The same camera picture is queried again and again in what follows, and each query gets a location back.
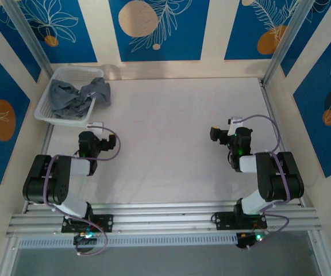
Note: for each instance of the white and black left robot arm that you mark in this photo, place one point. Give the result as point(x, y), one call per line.
point(46, 179)

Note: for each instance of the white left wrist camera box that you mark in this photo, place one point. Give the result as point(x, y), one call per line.
point(96, 128)

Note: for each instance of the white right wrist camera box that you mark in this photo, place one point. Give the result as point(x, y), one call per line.
point(235, 124)

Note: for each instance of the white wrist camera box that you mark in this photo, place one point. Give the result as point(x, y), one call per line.
point(235, 124)
point(96, 128)

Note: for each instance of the aluminium frame post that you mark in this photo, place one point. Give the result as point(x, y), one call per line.
point(289, 37)
point(29, 37)

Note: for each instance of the white plastic mesh basket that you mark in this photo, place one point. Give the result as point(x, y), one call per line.
point(46, 110)

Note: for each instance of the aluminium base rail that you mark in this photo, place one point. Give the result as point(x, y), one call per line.
point(165, 218)

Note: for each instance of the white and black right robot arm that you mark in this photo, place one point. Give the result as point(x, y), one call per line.
point(280, 178)

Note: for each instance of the grey t-shirt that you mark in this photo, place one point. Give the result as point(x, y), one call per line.
point(67, 99)

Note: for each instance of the circuit board with green light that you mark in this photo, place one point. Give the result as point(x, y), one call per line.
point(251, 239)
point(85, 237)

